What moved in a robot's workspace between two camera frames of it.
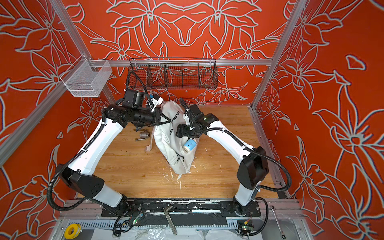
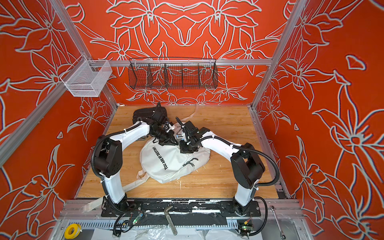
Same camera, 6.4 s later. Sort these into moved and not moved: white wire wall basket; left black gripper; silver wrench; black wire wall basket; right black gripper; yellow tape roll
Moved: right black gripper; left black gripper
Not moved: black wire wall basket; white wire wall basket; silver wrench; yellow tape roll
